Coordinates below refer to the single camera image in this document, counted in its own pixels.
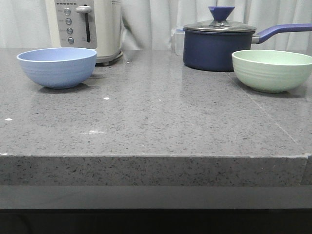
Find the blue bowl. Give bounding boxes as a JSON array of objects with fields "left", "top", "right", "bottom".
[{"left": 17, "top": 47, "right": 97, "bottom": 89}]

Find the green bowl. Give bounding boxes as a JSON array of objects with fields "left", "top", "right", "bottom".
[{"left": 232, "top": 50, "right": 312, "bottom": 93}]

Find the clear plastic container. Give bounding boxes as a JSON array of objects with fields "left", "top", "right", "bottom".
[{"left": 171, "top": 26, "right": 185, "bottom": 56}]

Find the dark blue saucepan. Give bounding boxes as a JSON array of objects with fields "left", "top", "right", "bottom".
[{"left": 183, "top": 23, "right": 312, "bottom": 72}]

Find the white curtain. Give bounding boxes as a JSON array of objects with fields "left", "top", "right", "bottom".
[{"left": 0, "top": 0, "right": 312, "bottom": 50}]

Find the cream toaster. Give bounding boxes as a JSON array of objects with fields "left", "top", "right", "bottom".
[{"left": 45, "top": 0, "right": 122, "bottom": 66}]

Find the glass lid with blue knob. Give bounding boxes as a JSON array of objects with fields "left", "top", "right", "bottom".
[{"left": 183, "top": 6, "right": 256, "bottom": 33}]

